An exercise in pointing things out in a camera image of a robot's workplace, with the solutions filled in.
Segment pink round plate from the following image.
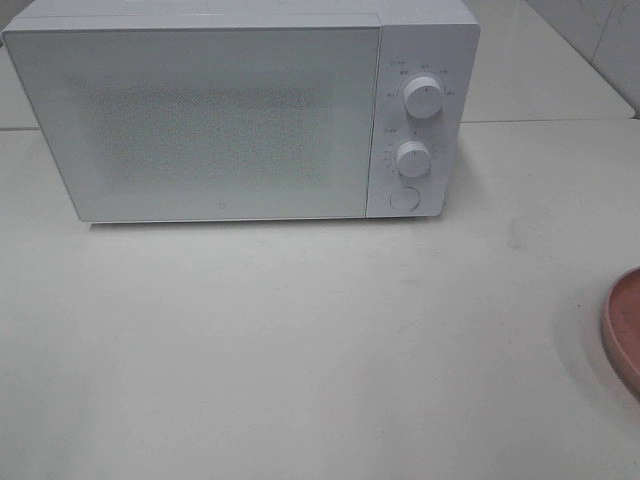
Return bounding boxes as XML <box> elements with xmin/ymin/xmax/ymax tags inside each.
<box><xmin>601</xmin><ymin>267</ymin><xmax>639</xmax><ymax>398</ymax></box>

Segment lower white timer knob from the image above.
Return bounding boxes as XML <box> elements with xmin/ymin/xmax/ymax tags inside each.
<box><xmin>395</xmin><ymin>141</ymin><xmax>431</xmax><ymax>178</ymax></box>

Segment white microwave oven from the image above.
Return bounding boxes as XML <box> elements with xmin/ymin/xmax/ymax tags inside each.
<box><xmin>2</xmin><ymin>1</ymin><xmax>480</xmax><ymax>222</ymax></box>

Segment upper white power knob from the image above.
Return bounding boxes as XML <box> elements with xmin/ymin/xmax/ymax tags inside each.
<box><xmin>402</xmin><ymin>72</ymin><xmax>444</xmax><ymax>119</ymax></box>

